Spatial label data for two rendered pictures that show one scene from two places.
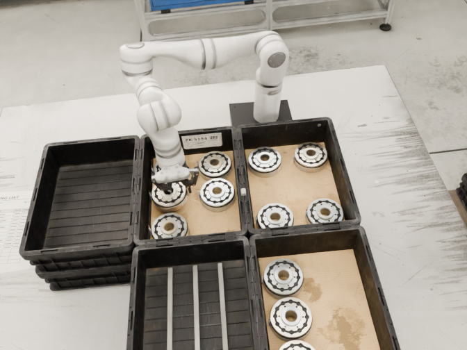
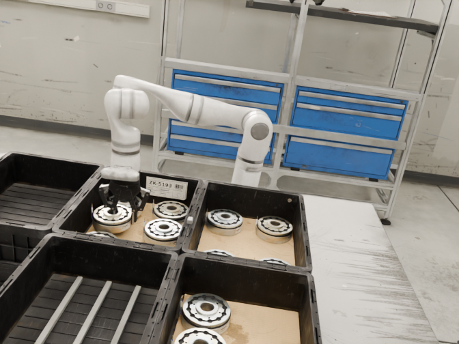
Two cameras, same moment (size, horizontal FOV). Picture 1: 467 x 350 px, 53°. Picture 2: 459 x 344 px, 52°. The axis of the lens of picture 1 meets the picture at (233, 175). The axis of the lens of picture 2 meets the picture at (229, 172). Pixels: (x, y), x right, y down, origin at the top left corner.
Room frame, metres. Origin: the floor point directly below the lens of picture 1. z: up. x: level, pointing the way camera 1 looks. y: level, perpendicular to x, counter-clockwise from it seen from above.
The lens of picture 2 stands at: (-0.26, -0.15, 1.52)
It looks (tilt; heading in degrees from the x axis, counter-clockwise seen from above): 24 degrees down; 3
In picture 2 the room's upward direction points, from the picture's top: 8 degrees clockwise
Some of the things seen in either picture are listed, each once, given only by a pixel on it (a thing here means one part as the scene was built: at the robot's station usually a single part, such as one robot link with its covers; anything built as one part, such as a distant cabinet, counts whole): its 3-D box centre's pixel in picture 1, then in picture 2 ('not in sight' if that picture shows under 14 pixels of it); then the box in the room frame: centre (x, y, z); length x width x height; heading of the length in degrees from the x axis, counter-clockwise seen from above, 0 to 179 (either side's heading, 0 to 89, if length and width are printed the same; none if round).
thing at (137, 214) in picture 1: (189, 182); (137, 205); (0.82, 0.13, 0.92); 0.40 x 0.30 x 0.02; 1
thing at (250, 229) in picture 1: (293, 172); (250, 222); (0.83, -0.17, 0.92); 0.40 x 0.30 x 0.02; 1
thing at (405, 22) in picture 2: not in sight; (339, 15); (2.98, -0.57, 1.32); 1.20 x 0.45 x 0.06; 92
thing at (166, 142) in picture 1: (158, 128); (122, 120); (0.82, 0.17, 1.15); 0.09 x 0.07 x 0.15; 107
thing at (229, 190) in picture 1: (217, 192); (164, 228); (0.82, 0.05, 0.86); 0.10 x 0.10 x 0.01
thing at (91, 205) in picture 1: (90, 202); (27, 205); (0.82, 0.43, 0.87); 0.40 x 0.30 x 0.11; 1
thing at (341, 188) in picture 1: (292, 182); (247, 239); (0.83, -0.17, 0.87); 0.40 x 0.30 x 0.11; 1
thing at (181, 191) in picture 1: (169, 192); (112, 213); (0.82, 0.19, 0.88); 0.10 x 0.10 x 0.01
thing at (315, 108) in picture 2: not in sight; (343, 134); (2.76, -0.73, 0.60); 0.72 x 0.03 x 0.56; 92
